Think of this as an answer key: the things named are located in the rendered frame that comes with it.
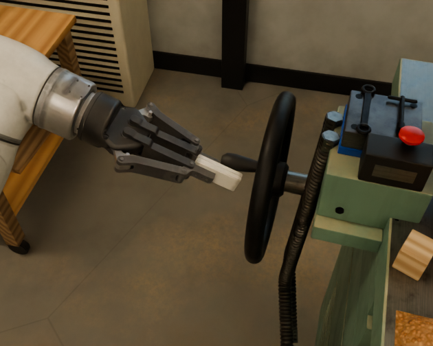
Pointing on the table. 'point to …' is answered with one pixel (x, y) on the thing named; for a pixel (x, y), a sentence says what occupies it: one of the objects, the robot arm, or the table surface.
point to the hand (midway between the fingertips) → (216, 173)
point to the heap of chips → (419, 330)
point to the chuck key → (401, 109)
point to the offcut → (415, 255)
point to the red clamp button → (412, 135)
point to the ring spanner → (365, 110)
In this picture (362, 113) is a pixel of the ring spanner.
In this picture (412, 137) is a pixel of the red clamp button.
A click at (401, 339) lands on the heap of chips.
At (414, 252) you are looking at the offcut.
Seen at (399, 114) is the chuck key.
